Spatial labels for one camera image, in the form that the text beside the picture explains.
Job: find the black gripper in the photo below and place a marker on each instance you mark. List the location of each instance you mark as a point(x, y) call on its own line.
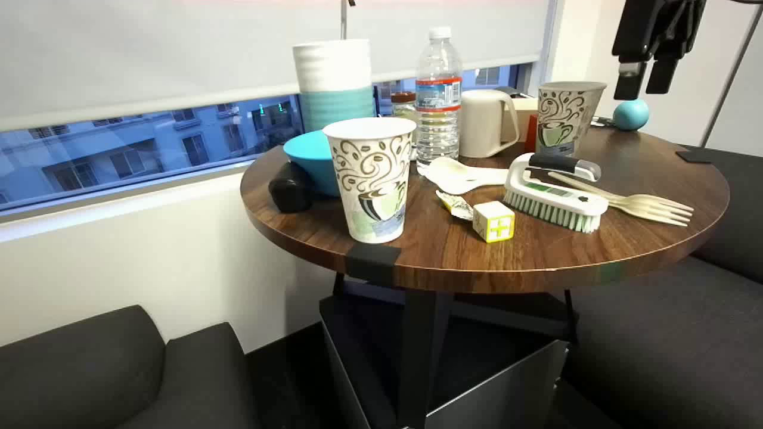
point(659, 27)

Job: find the swirl print paper cup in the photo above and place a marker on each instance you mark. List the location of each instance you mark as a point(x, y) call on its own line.
point(567, 121)
point(374, 182)

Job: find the teal plastic scoop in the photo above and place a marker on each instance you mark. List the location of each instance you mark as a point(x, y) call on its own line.
point(634, 119)

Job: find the thin black pole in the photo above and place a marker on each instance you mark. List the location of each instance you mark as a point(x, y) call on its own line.
point(730, 79)

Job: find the cream plastic fork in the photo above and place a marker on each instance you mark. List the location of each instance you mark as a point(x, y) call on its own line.
point(675, 213)

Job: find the white scrub brush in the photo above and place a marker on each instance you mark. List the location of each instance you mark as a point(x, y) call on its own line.
point(549, 204)

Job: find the clear plastic water bottle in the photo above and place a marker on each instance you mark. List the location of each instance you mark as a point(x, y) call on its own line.
point(438, 104)

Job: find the blue plastic bowl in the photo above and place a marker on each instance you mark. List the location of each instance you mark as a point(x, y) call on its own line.
point(311, 158)

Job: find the white roller blind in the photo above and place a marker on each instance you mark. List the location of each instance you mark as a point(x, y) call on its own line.
point(158, 49)

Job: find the window pane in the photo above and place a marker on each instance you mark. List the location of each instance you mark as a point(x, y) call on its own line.
point(120, 158)

